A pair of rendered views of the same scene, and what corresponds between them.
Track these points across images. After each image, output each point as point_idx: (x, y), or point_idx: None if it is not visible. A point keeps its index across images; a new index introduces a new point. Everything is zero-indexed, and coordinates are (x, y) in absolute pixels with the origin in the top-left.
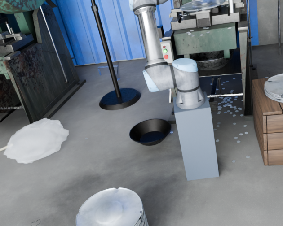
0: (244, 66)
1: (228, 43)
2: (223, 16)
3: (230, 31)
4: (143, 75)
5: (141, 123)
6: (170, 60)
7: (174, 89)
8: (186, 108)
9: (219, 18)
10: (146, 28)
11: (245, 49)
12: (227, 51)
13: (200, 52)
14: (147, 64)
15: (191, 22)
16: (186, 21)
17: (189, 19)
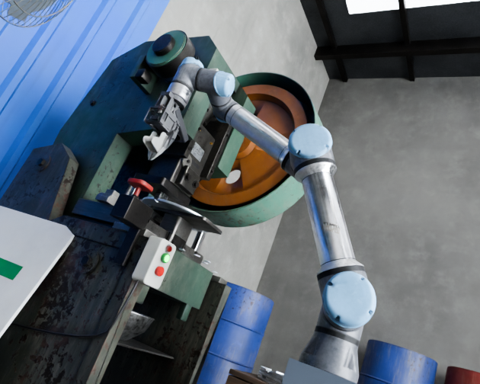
0: (206, 342)
1: (196, 296)
2: (190, 251)
3: (206, 278)
4: (366, 280)
5: None
6: (158, 284)
7: (104, 360)
8: (355, 382)
9: (187, 251)
10: (339, 201)
11: (219, 315)
12: (189, 308)
13: (164, 292)
14: (356, 263)
15: (158, 233)
16: (155, 226)
17: (159, 226)
